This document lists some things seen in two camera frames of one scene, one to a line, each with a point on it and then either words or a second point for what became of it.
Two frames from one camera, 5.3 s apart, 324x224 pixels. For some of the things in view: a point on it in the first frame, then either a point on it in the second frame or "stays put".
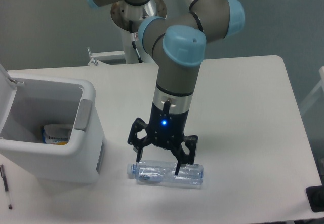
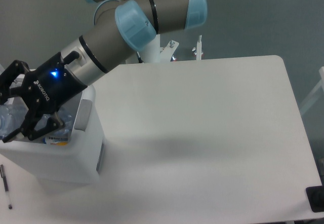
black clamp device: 315,195 stays put
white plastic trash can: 28,104 stays put
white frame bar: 320,84 stays put
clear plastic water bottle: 162,171 -> 12,118
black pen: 3,174 stays put
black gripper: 166,129 -> 51,84
